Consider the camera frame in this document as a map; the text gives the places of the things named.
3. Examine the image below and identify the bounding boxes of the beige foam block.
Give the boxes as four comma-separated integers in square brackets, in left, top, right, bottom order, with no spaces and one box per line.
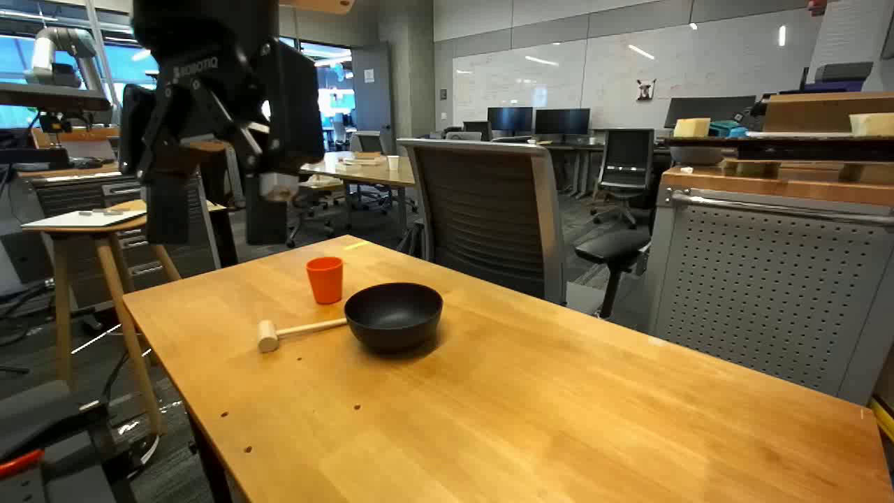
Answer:
[846,110,894,141]
[670,116,712,142]

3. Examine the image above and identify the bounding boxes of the grey perforated metal panel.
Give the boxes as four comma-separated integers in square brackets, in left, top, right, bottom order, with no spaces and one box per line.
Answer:
[644,185,894,408]

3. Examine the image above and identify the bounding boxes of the black computer monitor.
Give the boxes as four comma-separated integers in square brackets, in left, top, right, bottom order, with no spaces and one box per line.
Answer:
[534,106,593,142]
[485,104,537,142]

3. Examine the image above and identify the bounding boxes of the black bowl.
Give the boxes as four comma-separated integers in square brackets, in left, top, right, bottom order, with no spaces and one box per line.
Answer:
[341,279,446,359]

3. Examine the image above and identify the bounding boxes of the black storage cabinet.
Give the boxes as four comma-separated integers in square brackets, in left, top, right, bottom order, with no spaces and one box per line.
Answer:
[17,166,223,313]

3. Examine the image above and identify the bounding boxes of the small wooden mallet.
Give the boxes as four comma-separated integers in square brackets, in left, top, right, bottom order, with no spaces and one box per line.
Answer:
[253,317,353,359]

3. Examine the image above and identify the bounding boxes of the red handled tool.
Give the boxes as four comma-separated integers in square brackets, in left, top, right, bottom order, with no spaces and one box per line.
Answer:
[0,447,47,482]

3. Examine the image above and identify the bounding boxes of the grey door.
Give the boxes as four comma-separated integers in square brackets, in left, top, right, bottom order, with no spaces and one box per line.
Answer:
[348,43,397,134]

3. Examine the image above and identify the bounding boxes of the black office chair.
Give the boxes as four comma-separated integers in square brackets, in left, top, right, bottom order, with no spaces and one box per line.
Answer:
[572,127,656,321]

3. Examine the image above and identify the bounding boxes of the grey mesh office chair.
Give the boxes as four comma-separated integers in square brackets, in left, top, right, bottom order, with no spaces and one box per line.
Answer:
[397,137,566,307]

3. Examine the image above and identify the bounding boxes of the wooden board on panel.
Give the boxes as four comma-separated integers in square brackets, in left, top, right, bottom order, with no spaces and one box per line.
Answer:
[660,166,894,209]

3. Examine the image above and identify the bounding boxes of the orange plastic cup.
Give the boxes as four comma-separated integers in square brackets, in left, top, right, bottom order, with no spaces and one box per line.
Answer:
[304,255,346,307]

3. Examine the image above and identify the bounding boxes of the wall whiteboard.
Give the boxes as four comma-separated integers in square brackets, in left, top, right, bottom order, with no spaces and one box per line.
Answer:
[450,8,823,134]

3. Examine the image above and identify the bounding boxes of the wooden box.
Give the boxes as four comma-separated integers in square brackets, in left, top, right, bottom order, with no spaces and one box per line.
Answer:
[760,90,894,134]

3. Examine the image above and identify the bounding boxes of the wooden stool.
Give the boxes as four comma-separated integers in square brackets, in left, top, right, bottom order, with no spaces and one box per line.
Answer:
[21,199,183,443]

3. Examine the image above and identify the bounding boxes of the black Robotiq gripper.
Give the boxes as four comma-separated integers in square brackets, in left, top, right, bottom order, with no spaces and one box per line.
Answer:
[116,36,292,250]

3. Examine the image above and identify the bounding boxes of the dark laptop screen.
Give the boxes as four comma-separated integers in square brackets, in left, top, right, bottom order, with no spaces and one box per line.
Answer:
[661,93,760,131]

